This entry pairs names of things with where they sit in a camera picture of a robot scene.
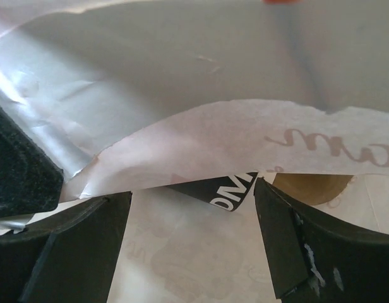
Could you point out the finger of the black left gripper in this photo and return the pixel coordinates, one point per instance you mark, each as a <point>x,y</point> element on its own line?
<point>30,182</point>

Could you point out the kraft paper bag orange handles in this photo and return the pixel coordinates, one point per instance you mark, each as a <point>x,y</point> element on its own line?
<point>164,91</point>

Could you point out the dark paper coffee cup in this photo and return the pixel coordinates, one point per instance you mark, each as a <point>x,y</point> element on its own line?
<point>225,192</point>

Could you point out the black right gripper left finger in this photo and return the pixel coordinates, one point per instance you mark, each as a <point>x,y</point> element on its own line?
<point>68,257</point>

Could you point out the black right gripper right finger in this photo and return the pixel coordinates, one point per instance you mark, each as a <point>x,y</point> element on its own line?
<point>315,257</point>

